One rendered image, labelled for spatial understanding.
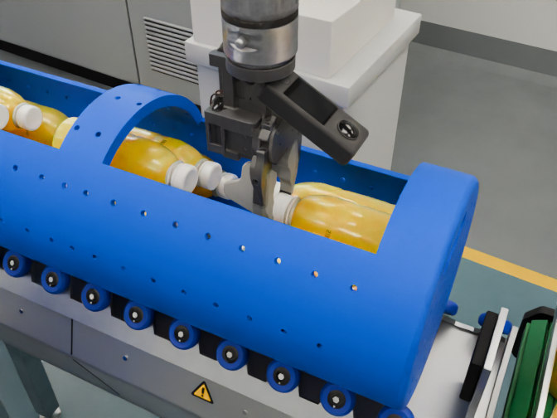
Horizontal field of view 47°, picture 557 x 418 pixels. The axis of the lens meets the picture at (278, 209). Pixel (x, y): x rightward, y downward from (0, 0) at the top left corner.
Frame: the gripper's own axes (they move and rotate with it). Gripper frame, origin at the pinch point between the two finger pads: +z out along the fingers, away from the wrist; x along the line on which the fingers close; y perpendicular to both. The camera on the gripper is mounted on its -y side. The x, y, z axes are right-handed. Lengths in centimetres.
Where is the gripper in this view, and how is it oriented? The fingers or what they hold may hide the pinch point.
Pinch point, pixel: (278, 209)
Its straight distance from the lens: 76.6
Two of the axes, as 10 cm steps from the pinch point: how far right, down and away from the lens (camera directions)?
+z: 0.0, 7.5, 6.6
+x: -4.5, 5.9, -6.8
